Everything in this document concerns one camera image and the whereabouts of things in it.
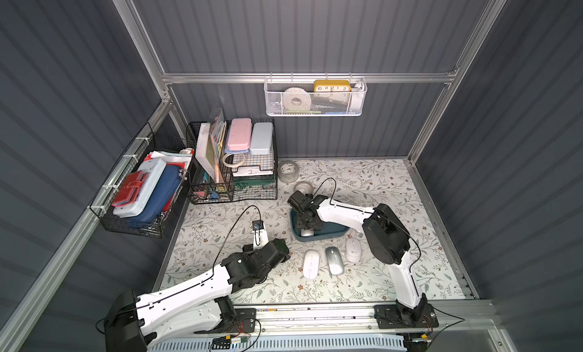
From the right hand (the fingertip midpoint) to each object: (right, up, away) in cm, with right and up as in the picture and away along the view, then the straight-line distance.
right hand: (310, 227), depth 95 cm
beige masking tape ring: (-32, +26, -4) cm, 41 cm away
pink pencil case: (-30, +40, 0) cm, 50 cm away
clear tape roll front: (-2, +17, +12) cm, 21 cm away
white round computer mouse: (+16, -7, -9) cm, 20 cm away
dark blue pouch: (-46, +18, -26) cm, 56 cm away
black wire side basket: (-58, +32, -17) cm, 68 cm away
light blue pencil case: (-21, +38, +1) cm, 43 cm away
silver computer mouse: (-2, -2, -2) cm, 3 cm away
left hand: (-14, -2, -18) cm, 23 cm away
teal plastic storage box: (+7, 0, -4) cm, 8 cm away
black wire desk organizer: (-33, +29, -2) cm, 44 cm away
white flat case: (-50, +24, -26) cm, 61 cm away
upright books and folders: (-40, +35, -7) cm, 53 cm away
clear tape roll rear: (-10, +24, +20) cm, 33 cm away
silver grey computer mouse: (+9, -10, -10) cm, 17 cm away
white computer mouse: (0, -11, -13) cm, 17 cm away
